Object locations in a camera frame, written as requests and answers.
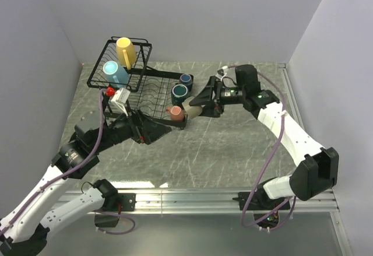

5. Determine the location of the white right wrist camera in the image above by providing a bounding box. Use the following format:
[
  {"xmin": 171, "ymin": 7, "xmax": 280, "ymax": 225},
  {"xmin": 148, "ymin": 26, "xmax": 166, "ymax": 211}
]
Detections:
[{"xmin": 216, "ymin": 66, "xmax": 229, "ymax": 80}]

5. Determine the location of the dark green patterned mug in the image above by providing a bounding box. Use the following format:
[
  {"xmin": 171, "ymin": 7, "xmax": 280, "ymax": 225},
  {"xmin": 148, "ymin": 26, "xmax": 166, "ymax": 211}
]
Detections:
[{"xmin": 171, "ymin": 84, "xmax": 190, "ymax": 106}]

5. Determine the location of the light blue ceramic mug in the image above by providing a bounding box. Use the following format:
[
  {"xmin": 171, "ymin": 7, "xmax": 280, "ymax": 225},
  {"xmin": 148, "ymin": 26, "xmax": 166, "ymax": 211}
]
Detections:
[{"xmin": 103, "ymin": 61, "xmax": 129, "ymax": 88}]

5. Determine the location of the yellow ceramic mug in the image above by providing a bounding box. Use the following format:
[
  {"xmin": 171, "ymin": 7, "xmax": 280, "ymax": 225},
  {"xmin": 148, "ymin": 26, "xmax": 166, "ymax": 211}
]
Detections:
[{"xmin": 116, "ymin": 37, "xmax": 136, "ymax": 70}]

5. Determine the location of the black wire dish rack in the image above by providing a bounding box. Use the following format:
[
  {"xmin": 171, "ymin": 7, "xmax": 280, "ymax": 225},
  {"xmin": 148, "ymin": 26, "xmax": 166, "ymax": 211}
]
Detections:
[{"xmin": 87, "ymin": 36, "xmax": 187, "ymax": 129}]

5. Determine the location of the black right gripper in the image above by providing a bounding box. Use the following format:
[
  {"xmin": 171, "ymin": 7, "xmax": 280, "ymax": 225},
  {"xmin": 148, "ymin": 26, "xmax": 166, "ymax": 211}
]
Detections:
[{"xmin": 189, "ymin": 76, "xmax": 245, "ymax": 119}]

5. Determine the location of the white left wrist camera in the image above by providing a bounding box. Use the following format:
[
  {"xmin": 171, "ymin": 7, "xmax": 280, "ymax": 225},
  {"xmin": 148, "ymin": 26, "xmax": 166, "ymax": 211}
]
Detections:
[{"xmin": 105, "ymin": 87, "xmax": 130, "ymax": 116}]

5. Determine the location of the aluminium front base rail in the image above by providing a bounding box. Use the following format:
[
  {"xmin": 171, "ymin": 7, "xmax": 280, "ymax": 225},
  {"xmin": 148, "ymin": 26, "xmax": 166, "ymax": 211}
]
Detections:
[{"xmin": 58, "ymin": 188, "xmax": 340, "ymax": 216}]

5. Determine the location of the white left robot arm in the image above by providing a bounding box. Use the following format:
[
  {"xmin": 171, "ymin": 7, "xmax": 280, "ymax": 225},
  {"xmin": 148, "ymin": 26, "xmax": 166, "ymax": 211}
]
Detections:
[{"xmin": 1, "ymin": 110, "xmax": 172, "ymax": 255}]

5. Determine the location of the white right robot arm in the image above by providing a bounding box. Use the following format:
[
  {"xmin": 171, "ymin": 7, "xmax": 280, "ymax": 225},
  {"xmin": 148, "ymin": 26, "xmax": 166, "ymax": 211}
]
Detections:
[{"xmin": 189, "ymin": 64, "xmax": 339, "ymax": 209}]

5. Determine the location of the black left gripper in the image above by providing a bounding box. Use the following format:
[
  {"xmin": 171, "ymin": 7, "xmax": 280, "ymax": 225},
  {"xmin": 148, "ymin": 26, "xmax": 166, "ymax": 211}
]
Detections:
[{"xmin": 93, "ymin": 105, "xmax": 173, "ymax": 153}]

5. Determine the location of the dark blue glossy mug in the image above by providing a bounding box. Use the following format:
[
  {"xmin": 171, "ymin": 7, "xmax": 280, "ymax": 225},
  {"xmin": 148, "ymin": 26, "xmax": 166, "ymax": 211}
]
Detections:
[{"xmin": 179, "ymin": 73, "xmax": 193, "ymax": 92}]

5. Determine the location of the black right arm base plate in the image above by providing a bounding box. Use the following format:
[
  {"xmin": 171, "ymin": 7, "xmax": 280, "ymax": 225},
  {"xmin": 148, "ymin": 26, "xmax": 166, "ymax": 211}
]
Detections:
[{"xmin": 233, "ymin": 190, "xmax": 285, "ymax": 211}]

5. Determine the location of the olive brown small cup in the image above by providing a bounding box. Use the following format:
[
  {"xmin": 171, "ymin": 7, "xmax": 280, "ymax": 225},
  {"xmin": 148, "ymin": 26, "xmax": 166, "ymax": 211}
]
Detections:
[{"xmin": 182, "ymin": 96, "xmax": 203, "ymax": 120}]

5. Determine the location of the aluminium table edge rail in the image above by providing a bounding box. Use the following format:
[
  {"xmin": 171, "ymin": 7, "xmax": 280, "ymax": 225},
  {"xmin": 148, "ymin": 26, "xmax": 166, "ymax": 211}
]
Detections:
[{"xmin": 278, "ymin": 63, "xmax": 304, "ymax": 129}]

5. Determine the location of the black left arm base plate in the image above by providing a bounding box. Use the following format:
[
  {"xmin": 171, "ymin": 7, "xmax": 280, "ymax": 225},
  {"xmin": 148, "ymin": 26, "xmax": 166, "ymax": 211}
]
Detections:
[{"xmin": 117, "ymin": 193, "xmax": 136, "ymax": 212}]

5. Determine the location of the red orange mug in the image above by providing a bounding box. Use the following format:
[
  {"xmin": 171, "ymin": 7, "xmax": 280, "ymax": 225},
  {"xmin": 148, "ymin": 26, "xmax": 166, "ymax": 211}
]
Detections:
[{"xmin": 166, "ymin": 106, "xmax": 185, "ymax": 122}]

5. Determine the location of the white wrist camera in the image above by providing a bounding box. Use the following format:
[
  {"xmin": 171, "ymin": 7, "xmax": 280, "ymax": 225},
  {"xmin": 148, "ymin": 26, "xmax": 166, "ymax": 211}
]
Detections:
[
  {"xmin": 216, "ymin": 66, "xmax": 229, "ymax": 80},
  {"xmin": 105, "ymin": 87, "xmax": 130, "ymax": 116}
]

